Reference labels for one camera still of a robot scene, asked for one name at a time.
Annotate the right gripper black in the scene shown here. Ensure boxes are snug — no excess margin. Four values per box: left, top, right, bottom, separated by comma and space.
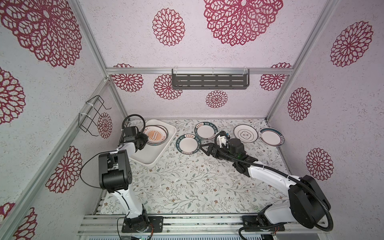
200, 143, 237, 165

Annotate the white plate brown line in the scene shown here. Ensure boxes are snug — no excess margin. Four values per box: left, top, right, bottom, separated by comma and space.
234, 125, 259, 143

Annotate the orange sunburst plate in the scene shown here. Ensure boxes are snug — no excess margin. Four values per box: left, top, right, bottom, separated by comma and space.
143, 125, 169, 146

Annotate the striped rim plate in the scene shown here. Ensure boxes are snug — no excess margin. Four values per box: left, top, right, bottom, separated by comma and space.
260, 128, 285, 147

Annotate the green rim plate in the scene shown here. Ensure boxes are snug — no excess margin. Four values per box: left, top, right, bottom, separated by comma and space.
176, 134, 201, 155
194, 122, 218, 140

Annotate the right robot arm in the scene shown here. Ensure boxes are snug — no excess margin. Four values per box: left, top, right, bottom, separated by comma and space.
200, 133, 334, 232

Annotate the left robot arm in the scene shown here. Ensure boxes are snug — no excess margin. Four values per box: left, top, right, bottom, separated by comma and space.
99, 127, 149, 231

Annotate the white plastic bin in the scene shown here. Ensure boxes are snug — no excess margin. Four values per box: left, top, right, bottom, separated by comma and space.
129, 120, 177, 168

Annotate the green rim plate back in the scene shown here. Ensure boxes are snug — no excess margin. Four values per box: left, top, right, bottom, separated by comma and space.
194, 122, 218, 140

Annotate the black wire wall rack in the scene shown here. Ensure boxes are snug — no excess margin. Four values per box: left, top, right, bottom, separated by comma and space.
78, 95, 112, 137

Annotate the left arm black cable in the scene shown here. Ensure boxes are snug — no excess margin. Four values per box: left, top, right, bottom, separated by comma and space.
79, 113, 147, 235

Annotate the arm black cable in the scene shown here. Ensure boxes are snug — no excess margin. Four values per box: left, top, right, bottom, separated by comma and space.
214, 131, 334, 240
79, 113, 147, 235

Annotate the grey slotted wall shelf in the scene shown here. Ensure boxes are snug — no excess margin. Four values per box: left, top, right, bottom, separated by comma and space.
171, 69, 250, 90

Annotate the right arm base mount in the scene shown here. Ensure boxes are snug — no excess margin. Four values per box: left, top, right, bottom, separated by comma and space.
241, 205, 285, 233

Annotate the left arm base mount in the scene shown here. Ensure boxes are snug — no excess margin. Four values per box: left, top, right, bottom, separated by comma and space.
121, 216, 164, 234

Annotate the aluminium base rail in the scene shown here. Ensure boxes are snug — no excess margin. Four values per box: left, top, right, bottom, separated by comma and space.
75, 214, 332, 240

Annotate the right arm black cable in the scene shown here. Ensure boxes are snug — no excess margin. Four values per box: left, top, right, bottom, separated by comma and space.
214, 131, 334, 240

